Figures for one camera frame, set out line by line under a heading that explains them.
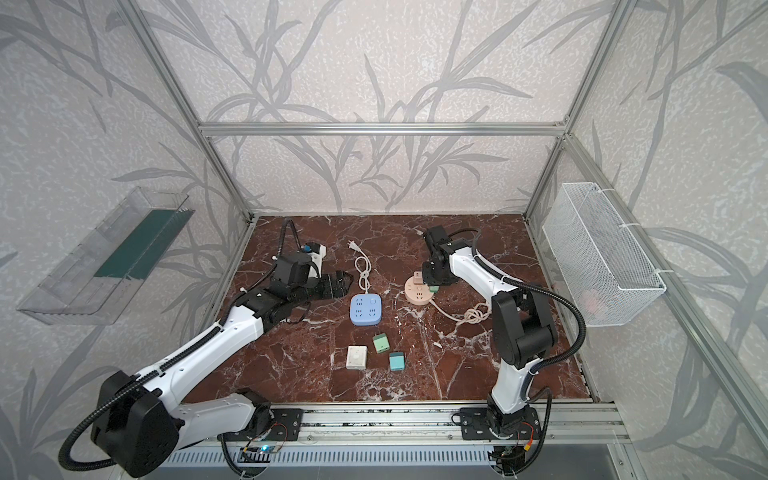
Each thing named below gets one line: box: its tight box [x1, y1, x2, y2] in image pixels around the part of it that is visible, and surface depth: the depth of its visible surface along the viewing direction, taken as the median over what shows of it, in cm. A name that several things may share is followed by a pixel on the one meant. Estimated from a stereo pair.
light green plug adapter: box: [372, 333, 390, 354], surface depth 88 cm
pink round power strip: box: [404, 275, 434, 306], surface depth 98 cm
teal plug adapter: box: [389, 352, 405, 371], surface depth 84 cm
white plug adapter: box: [346, 345, 368, 370], surface depth 84 cm
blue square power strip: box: [349, 293, 382, 326], surface depth 93 cm
